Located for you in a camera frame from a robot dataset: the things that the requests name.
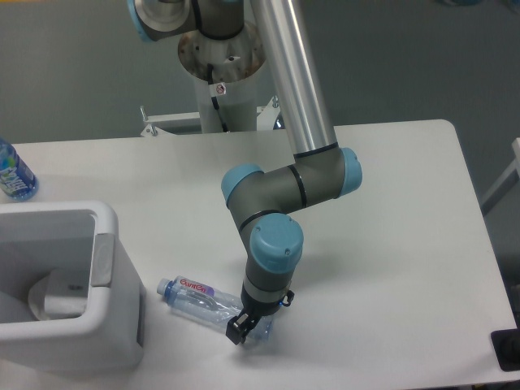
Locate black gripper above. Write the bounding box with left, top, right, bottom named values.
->
left=226, top=284, right=294, bottom=345

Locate crushed clear Ganten bottle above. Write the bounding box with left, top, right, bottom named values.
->
left=156, top=275, right=275, bottom=343

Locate white paper wrapper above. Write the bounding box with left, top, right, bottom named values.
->
left=45, top=269, right=89, bottom=319

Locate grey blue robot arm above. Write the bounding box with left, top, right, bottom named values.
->
left=128, top=1, right=362, bottom=345

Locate white plastic trash can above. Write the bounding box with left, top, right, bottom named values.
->
left=1, top=201, right=145, bottom=371

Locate crumpled white tissue in bin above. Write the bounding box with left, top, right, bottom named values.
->
left=28, top=276, right=50, bottom=321

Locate blue labelled water bottle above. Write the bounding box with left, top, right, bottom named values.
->
left=1, top=139, right=39, bottom=202

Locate white furniture leg right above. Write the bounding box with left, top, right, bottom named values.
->
left=480, top=137, right=519, bottom=216

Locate white metal base frame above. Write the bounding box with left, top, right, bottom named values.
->
left=140, top=95, right=286, bottom=137

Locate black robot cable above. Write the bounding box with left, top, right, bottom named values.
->
left=206, top=63, right=229, bottom=133

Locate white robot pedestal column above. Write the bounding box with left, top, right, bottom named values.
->
left=178, top=21, right=266, bottom=133

